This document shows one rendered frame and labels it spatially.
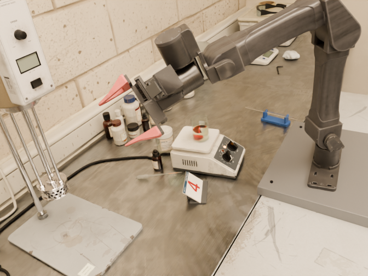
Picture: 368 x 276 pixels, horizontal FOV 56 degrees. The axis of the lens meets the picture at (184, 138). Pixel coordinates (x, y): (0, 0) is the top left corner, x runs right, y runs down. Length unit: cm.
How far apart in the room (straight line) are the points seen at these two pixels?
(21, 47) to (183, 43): 28
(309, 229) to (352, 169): 22
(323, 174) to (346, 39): 37
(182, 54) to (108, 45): 70
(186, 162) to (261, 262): 37
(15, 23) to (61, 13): 56
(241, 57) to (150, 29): 88
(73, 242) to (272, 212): 50
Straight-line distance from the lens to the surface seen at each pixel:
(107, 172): 112
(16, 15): 66
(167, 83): 61
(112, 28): 137
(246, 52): 71
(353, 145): 111
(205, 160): 100
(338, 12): 76
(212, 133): 106
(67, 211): 102
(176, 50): 67
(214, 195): 97
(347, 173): 101
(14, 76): 66
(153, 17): 155
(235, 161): 103
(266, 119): 128
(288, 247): 86
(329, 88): 86
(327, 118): 90
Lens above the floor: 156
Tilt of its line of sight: 33 degrees down
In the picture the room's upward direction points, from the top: 7 degrees counter-clockwise
